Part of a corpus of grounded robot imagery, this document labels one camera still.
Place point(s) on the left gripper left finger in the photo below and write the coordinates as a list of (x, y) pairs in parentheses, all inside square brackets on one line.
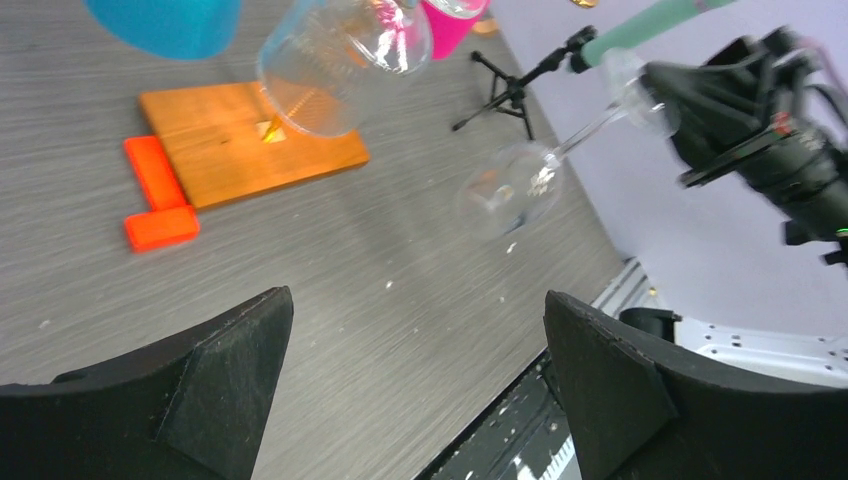
[(193, 405)]

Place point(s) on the wooden rack base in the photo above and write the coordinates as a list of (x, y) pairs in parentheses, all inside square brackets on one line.
[(212, 137)]

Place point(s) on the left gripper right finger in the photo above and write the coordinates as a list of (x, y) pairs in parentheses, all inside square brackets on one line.
[(640, 407)]

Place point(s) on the clear textured wine glass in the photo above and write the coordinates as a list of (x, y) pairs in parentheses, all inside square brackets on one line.
[(329, 65)]

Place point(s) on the blue wine glass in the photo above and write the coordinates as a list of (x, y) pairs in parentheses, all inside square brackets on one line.
[(185, 30)]

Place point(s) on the pink wine glass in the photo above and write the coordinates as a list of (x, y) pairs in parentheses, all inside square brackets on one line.
[(450, 22)]

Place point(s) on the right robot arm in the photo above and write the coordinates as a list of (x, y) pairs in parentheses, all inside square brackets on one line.
[(793, 162)]

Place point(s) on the gold wire glass rack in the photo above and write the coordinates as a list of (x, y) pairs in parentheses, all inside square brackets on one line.
[(275, 126)]

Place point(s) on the orange L-shaped block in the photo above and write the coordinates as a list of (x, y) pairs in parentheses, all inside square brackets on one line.
[(170, 220)]

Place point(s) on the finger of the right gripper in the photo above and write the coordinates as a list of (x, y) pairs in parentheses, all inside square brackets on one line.
[(719, 106)]

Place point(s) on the mint green microphone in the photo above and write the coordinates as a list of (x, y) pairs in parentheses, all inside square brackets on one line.
[(643, 26)]

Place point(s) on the clear stemmed wine glass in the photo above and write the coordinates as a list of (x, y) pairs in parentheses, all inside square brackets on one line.
[(523, 181)]

